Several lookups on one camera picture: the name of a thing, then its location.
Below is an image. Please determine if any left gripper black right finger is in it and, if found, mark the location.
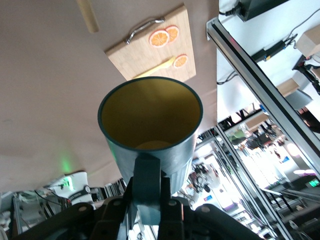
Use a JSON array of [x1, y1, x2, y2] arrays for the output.
[[157, 176, 252, 240]]

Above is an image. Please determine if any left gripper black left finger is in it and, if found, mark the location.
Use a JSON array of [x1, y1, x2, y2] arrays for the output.
[[14, 177, 138, 240]]

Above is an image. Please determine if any teal cup yellow inside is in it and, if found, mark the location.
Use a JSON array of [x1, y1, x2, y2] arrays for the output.
[[97, 76, 203, 226]]

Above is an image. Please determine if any wooden mug tree rack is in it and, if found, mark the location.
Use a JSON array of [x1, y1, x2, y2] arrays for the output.
[[76, 0, 100, 34]]

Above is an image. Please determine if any brown table mat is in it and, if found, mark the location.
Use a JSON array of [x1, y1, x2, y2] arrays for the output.
[[0, 0, 221, 193]]

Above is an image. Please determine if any yellow plastic fork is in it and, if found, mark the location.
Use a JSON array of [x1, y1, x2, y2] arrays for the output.
[[132, 56, 177, 80]]

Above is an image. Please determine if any orange slice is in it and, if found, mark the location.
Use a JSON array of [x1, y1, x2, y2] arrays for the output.
[[149, 29, 170, 49], [165, 25, 180, 44], [172, 53, 189, 69]]

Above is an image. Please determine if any bamboo cutting board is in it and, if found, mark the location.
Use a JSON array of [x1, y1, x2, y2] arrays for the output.
[[104, 2, 197, 83]]

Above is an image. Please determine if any cardboard box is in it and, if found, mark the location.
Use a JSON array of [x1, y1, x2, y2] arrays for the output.
[[276, 78, 301, 98], [296, 24, 320, 57]]

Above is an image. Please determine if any black electronic box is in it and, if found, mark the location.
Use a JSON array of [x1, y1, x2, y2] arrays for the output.
[[251, 39, 287, 62]]

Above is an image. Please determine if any black power adapter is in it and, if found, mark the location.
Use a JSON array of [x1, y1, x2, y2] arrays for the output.
[[236, 0, 293, 23]]

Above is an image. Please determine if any aluminium table edge rail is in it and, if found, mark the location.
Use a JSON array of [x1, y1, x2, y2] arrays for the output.
[[205, 16, 320, 240]]

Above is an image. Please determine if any metal cutting board handle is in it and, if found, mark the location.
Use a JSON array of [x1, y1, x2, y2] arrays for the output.
[[124, 16, 166, 45]]

